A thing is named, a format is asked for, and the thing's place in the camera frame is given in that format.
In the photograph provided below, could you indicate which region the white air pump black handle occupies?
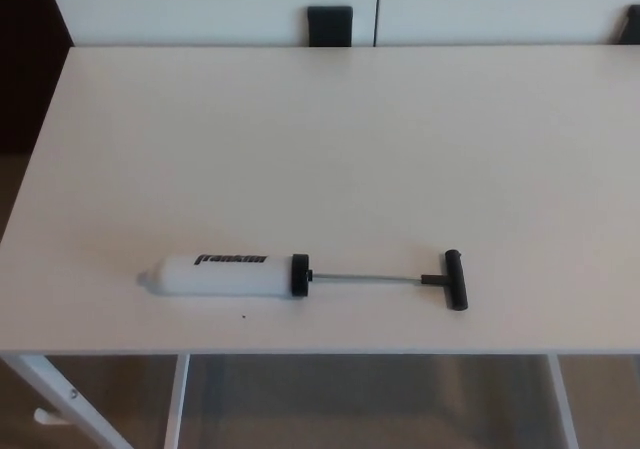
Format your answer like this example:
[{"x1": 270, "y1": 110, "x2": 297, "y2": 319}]
[{"x1": 137, "y1": 248, "x2": 472, "y2": 313}]

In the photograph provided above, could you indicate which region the black chair backrest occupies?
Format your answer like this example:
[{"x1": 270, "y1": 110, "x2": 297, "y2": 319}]
[
  {"x1": 614, "y1": 4, "x2": 640, "y2": 46},
  {"x1": 306, "y1": 5, "x2": 354, "y2": 48}
]

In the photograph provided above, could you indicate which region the dark brown wooden panel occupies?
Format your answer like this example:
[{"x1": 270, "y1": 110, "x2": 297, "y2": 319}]
[{"x1": 0, "y1": 0, "x2": 72, "y2": 158}]

